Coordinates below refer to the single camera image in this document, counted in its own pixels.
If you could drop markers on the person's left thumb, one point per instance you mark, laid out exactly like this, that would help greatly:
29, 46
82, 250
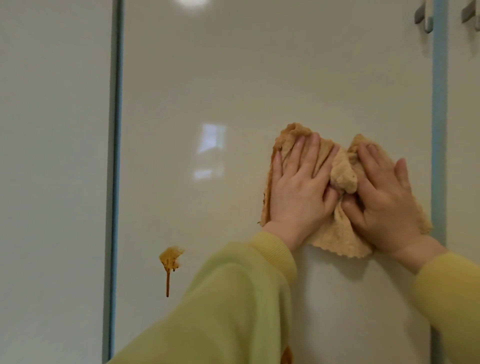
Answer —
330, 200

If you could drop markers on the person's left middle finger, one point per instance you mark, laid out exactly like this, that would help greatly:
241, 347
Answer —
311, 153

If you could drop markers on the person's right hand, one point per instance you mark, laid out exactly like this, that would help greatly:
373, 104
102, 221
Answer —
390, 210

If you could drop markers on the wide white cabinet door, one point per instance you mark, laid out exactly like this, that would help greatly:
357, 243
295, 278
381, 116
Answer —
262, 75

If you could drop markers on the person's right thumb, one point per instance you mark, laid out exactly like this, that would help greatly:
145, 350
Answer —
352, 210

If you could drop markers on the person's right forearm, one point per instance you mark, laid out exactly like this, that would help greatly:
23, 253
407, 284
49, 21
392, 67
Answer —
450, 292

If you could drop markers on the beige cleaning cloth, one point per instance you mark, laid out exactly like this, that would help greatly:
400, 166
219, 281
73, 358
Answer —
337, 236

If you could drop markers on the orange sauce stain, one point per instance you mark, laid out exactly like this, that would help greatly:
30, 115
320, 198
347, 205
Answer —
170, 257

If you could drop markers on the person's left little finger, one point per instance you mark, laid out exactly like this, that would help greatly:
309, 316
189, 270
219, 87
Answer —
277, 168

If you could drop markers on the person's left forearm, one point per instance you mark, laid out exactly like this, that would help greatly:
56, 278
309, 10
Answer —
225, 303

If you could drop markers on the person's left hand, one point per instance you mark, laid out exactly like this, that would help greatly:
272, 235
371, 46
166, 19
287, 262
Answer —
300, 198

